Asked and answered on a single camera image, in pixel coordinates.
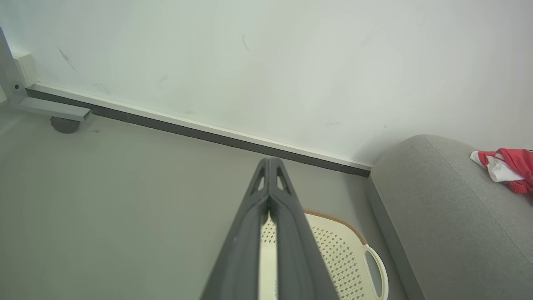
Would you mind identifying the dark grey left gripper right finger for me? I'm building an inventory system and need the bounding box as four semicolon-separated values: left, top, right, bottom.
269;157;340;300

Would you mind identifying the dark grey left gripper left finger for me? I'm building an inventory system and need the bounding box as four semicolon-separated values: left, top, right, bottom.
200;157;272;300

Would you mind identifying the red white sports jersey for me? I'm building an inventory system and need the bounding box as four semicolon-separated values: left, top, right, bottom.
470;148;533;195

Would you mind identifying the cream perforated laundry basket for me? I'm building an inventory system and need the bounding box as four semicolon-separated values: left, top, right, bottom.
258;208;390;300

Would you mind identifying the white black baseboard strip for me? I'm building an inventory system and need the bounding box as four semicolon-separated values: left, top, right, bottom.
25;82;372;178

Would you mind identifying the grey fabric sofa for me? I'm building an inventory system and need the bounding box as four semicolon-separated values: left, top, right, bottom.
368;134;533;300

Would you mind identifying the grey metal stand with caster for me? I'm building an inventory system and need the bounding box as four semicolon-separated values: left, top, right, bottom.
0;27;92;135

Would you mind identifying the beige wall corner box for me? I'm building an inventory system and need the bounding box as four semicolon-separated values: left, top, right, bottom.
14;53;39;87

